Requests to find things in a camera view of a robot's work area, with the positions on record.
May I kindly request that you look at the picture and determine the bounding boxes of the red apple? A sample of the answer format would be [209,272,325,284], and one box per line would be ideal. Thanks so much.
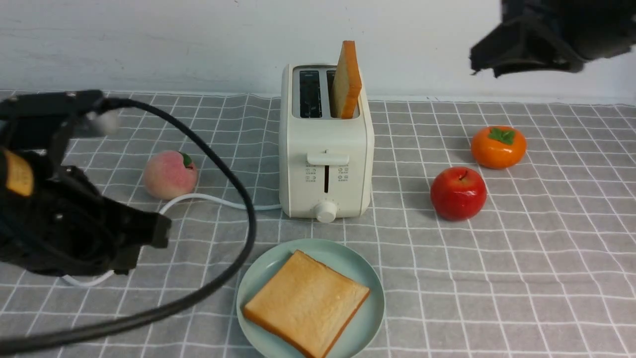
[430,166,487,221]

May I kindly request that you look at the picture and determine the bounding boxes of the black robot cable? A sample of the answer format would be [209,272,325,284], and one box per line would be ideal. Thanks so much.
[0,97,257,355]

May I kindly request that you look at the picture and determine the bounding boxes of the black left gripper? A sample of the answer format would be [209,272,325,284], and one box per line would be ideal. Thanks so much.
[0,90,172,277]

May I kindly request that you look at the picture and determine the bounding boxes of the white toaster power cord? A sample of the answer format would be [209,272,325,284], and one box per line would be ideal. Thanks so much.
[62,193,283,288]

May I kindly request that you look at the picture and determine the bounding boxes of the light green round plate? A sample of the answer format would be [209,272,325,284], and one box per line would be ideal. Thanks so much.
[236,239,385,358]

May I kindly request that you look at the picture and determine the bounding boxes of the orange persimmon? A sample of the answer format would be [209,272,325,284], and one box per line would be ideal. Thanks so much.
[471,125,527,170]

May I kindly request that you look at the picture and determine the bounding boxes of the white two-slot toaster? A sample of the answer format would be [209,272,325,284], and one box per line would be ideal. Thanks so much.
[278,64,375,223]

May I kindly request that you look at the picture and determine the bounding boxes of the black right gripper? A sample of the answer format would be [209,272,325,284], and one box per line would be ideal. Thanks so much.
[470,0,636,78]

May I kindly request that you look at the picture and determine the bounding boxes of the grey checkered tablecloth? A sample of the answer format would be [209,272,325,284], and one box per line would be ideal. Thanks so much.
[0,93,636,358]

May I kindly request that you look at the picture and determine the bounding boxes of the toast slice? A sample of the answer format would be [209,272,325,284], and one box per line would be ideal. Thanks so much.
[241,250,371,358]
[331,40,363,119]

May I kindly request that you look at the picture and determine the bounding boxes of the pink peach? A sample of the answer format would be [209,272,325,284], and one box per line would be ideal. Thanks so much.
[142,151,199,201]

